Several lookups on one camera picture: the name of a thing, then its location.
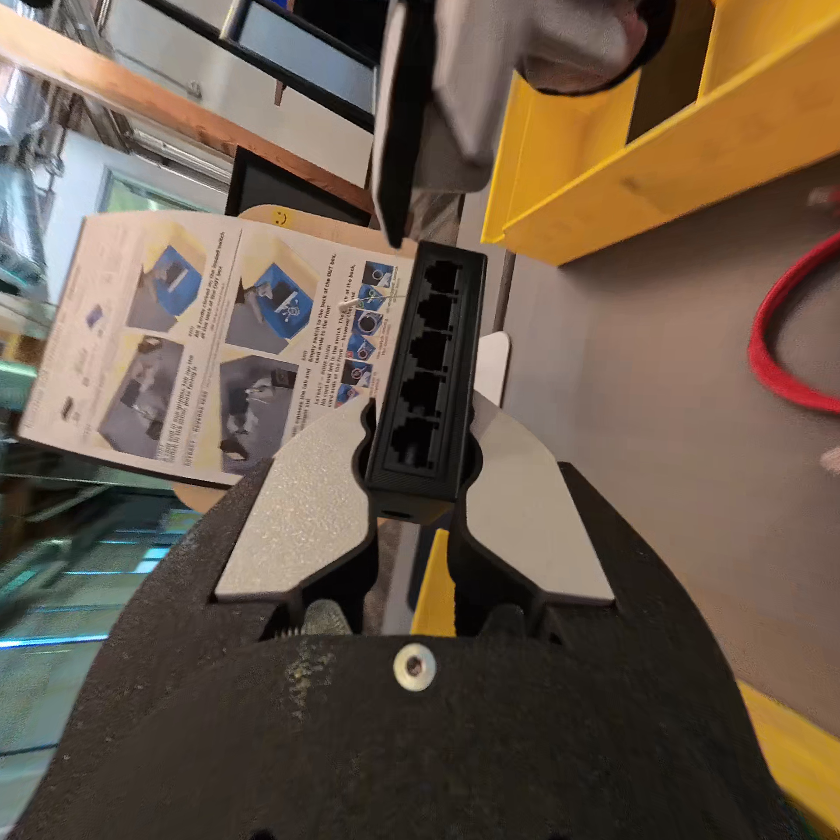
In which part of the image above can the yellow plastic bin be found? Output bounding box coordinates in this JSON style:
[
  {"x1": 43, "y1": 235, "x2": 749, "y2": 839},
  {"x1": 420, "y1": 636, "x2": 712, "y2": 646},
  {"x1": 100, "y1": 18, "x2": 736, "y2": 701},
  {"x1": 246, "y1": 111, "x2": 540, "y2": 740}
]
[
  {"x1": 481, "y1": 0, "x2": 840, "y2": 267},
  {"x1": 409, "y1": 527, "x2": 840, "y2": 840}
]

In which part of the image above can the silver ventilation duct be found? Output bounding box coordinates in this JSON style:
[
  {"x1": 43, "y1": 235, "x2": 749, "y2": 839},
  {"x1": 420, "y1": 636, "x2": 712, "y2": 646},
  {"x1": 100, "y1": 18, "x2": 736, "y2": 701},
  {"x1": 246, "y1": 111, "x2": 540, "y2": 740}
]
[{"x1": 0, "y1": 66, "x2": 68, "y2": 284}]

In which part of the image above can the white stand base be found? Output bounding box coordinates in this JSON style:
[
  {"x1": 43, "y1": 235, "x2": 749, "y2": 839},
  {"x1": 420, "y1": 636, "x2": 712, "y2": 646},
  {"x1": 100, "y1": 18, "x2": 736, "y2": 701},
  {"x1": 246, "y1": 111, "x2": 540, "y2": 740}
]
[{"x1": 471, "y1": 330, "x2": 513, "y2": 409}]

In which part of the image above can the green tinted window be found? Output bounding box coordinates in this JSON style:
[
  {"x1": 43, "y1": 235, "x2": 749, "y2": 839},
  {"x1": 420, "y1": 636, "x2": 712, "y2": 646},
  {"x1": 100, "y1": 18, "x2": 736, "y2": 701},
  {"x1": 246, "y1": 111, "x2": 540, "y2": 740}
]
[{"x1": 0, "y1": 472, "x2": 201, "y2": 759}]

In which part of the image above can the black bin divider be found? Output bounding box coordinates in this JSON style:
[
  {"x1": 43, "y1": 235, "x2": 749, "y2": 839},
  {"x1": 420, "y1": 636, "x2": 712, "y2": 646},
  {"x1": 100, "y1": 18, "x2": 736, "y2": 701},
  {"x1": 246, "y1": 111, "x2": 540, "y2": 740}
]
[{"x1": 625, "y1": 0, "x2": 718, "y2": 147}]

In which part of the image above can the black ethernet switch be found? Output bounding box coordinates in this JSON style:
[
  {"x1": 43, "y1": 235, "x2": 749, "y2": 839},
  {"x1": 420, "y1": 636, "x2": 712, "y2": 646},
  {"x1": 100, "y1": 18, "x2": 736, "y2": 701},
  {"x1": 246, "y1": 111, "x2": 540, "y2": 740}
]
[{"x1": 363, "y1": 240, "x2": 489, "y2": 526}]

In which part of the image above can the brown wooden beam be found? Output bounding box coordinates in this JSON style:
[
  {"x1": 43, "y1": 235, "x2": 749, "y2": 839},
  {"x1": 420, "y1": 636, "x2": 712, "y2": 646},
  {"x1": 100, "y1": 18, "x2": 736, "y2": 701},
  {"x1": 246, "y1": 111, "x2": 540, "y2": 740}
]
[{"x1": 0, "y1": 7, "x2": 376, "y2": 215}]

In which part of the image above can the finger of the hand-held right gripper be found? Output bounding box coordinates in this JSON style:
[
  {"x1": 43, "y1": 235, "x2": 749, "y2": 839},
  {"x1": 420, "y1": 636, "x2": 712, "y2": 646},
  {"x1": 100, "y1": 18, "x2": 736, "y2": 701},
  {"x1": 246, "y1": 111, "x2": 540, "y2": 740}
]
[
  {"x1": 412, "y1": 0, "x2": 521, "y2": 194},
  {"x1": 371, "y1": 0, "x2": 435, "y2": 250}
]

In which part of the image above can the black framed monitor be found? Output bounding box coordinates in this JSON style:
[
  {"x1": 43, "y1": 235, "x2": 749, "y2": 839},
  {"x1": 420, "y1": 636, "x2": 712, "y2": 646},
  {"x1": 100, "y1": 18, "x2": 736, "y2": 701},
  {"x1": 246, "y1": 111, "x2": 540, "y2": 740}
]
[{"x1": 225, "y1": 145, "x2": 374, "y2": 228}]

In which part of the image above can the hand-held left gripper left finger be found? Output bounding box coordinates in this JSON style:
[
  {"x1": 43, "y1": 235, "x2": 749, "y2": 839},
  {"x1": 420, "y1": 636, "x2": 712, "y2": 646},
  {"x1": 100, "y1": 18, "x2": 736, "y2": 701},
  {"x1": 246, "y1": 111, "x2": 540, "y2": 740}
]
[{"x1": 214, "y1": 395, "x2": 382, "y2": 636}]

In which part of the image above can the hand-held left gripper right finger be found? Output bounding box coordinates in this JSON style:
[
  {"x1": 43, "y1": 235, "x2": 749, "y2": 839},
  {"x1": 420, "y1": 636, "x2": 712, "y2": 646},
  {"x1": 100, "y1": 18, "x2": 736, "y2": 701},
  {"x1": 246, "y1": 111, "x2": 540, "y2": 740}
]
[{"x1": 450, "y1": 387, "x2": 618, "y2": 636}]

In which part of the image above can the instruction poster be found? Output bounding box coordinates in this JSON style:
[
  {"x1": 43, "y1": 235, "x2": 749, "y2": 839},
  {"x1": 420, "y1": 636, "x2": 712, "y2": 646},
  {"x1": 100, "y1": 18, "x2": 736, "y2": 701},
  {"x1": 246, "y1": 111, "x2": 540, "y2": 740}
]
[{"x1": 16, "y1": 213, "x2": 419, "y2": 488}]

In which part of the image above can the red ethernet cable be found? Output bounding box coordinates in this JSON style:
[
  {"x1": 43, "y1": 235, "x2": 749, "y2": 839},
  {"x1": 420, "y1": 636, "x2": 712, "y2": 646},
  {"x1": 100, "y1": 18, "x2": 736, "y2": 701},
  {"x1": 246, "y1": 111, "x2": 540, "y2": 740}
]
[{"x1": 748, "y1": 230, "x2": 840, "y2": 416}]

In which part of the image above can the instruction sheet on board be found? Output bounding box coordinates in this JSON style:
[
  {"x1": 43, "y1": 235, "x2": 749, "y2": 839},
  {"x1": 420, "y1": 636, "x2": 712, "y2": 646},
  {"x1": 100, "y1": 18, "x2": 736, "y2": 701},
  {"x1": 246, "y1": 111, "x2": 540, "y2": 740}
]
[{"x1": 172, "y1": 204, "x2": 422, "y2": 514}]

